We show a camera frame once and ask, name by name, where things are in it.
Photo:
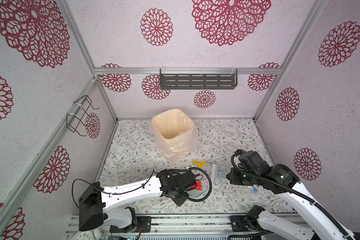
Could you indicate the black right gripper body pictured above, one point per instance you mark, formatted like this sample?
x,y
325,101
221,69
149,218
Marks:
x,y
237,177

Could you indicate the light blue white brush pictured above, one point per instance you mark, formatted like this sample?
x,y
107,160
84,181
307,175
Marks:
x,y
218,175

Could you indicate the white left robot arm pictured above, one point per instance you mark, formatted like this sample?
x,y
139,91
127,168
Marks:
x,y
110,205

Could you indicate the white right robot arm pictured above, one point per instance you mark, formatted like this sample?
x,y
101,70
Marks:
x,y
249,169

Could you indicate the red paper scrap large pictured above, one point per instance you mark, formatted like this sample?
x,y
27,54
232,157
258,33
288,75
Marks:
x,y
198,186

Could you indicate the yellow paper scrap far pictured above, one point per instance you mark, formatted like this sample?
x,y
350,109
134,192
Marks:
x,y
199,164

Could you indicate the cream bin with plastic liner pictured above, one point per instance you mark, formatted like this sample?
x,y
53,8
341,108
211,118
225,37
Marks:
x,y
176,134

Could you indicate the white dial gauge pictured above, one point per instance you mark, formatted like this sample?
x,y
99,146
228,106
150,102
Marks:
x,y
87,235

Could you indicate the dark grey wall shelf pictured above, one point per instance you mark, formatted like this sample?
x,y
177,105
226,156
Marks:
x,y
169,81

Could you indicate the black wire wall basket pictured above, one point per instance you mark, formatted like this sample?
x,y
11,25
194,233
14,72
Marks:
x,y
84,121

